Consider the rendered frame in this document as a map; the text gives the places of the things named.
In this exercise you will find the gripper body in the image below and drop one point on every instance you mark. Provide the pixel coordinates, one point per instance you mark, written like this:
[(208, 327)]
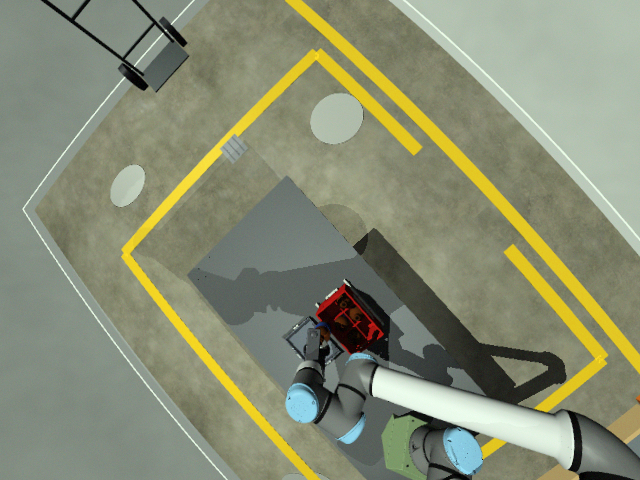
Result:
[(321, 357)]

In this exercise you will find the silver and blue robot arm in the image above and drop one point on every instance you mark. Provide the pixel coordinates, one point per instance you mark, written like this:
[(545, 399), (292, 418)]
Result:
[(453, 453)]

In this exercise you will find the red crate with dividers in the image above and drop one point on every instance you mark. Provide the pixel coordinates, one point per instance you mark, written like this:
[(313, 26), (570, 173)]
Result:
[(333, 311)]

